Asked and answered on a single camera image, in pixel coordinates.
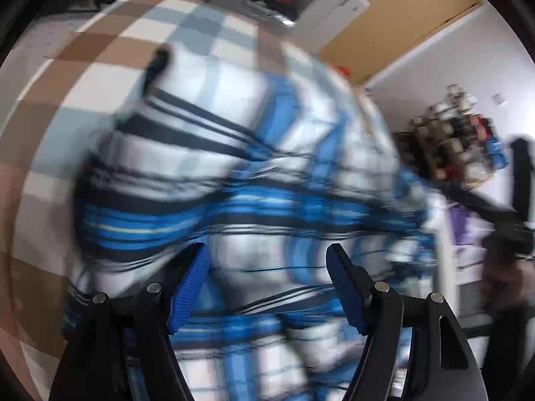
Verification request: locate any checked bed sheet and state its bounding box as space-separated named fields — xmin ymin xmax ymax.
xmin=0 ymin=0 xmax=377 ymax=385

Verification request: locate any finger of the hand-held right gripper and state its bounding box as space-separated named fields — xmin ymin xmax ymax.
xmin=512 ymin=138 xmax=529 ymax=222
xmin=439 ymin=184 xmax=523 ymax=228

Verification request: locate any wooden door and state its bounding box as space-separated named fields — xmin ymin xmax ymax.
xmin=320 ymin=0 xmax=481 ymax=84

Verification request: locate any blue plaid shirt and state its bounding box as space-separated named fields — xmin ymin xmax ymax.
xmin=61 ymin=44 xmax=444 ymax=401

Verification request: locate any purple bag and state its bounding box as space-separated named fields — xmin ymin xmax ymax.
xmin=449 ymin=205 xmax=481 ymax=247

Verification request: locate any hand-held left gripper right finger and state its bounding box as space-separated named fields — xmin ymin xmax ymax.
xmin=326 ymin=242 xmax=490 ymax=401

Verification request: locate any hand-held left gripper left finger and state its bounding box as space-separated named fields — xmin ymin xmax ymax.
xmin=48 ymin=242 xmax=212 ymax=401

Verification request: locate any grey mattress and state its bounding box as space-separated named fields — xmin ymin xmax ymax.
xmin=8 ymin=12 xmax=101 ymax=93

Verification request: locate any white suitcase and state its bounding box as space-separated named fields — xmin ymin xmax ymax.
xmin=299 ymin=0 xmax=370 ymax=53

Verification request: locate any person's right hand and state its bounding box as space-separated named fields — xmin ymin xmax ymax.
xmin=480 ymin=251 xmax=529 ymax=314

